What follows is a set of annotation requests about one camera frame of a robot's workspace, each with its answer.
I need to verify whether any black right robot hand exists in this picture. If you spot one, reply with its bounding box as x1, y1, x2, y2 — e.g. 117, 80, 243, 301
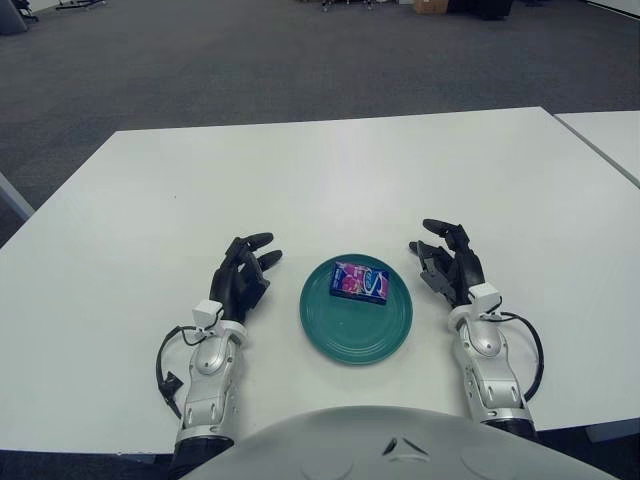
408, 217, 502, 317

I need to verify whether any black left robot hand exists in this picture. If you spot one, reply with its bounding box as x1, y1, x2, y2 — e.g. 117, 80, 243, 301
192, 231, 285, 331

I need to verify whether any purple blue gum pack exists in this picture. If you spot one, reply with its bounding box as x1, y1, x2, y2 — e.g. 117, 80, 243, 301
328, 259, 391, 306

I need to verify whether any teal round plate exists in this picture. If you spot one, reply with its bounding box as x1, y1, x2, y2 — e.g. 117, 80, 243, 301
299, 253, 415, 368

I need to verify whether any grey robot torso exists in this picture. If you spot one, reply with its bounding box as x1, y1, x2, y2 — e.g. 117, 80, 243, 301
197, 405, 640, 480

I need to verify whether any white neighbouring table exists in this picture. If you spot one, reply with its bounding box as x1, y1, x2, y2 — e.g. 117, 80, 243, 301
553, 110, 640, 189

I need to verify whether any grey blue table edge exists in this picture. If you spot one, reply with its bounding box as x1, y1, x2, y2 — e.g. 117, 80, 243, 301
0, 172, 34, 221

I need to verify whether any black background furniture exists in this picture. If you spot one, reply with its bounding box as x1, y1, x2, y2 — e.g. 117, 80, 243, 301
447, 0, 516, 21

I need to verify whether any office chair wheel base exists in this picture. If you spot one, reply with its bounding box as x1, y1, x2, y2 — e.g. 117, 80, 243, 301
319, 0, 381, 12

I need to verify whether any grey background cabinet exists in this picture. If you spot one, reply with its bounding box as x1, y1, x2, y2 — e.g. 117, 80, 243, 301
0, 0, 26, 36

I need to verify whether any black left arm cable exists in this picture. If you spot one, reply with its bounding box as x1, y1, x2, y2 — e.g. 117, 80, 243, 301
155, 324, 201, 421

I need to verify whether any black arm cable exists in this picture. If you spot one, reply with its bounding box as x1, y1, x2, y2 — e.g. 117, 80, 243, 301
499, 312, 545, 401
155, 324, 201, 421

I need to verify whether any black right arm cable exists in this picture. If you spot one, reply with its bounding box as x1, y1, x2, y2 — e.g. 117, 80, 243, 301
499, 312, 545, 401

